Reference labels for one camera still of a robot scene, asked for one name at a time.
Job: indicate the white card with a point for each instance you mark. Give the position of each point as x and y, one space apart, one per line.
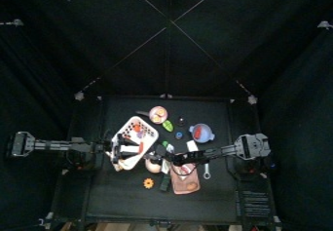
192 146

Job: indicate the red white toy meat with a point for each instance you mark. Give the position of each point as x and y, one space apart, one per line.
186 169

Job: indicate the grey frame corner clamp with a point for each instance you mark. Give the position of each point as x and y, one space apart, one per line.
16 22
324 24
252 99
79 96

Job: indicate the red toy in pot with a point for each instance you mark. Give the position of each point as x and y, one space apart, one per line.
197 132

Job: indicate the small white toy piece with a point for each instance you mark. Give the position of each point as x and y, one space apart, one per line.
169 148

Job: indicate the blue toy pot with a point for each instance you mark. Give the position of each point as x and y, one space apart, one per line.
204 135

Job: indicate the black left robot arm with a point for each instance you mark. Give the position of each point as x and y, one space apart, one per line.
52 145

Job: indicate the small dark toy bottle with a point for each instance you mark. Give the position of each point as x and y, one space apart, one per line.
180 121

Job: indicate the pink pan with eggs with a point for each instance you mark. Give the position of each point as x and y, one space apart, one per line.
157 114

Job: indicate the orange flower toy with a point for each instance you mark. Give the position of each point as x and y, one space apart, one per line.
148 183

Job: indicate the red toy stick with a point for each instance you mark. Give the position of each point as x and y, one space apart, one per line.
141 147

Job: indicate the dark green toy block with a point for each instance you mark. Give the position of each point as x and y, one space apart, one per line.
164 183

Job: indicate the small green toy piece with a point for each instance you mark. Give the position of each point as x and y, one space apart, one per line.
165 143

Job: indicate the white plastic basket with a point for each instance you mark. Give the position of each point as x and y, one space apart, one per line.
145 134

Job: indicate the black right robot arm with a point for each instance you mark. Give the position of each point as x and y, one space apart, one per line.
250 145

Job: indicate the brown toy food piece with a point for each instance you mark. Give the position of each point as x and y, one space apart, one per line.
192 186

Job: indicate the small blue toy cup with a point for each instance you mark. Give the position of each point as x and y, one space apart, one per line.
178 135

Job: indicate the green toy leaf vegetable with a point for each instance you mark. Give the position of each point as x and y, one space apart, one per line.
168 125

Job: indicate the white printed label plate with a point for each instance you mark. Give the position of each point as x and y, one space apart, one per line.
256 204

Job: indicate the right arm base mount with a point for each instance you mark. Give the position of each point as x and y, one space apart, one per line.
246 167

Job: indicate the silver toy wrench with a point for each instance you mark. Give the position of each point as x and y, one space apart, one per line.
206 173

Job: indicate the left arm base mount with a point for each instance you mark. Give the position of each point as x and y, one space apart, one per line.
83 161

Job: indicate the grey frame middle clamp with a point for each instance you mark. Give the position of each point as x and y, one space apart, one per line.
165 96

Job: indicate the red orange toy food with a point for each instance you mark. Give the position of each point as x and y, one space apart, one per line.
137 128

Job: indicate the cream toy kettle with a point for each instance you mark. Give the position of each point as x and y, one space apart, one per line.
152 167

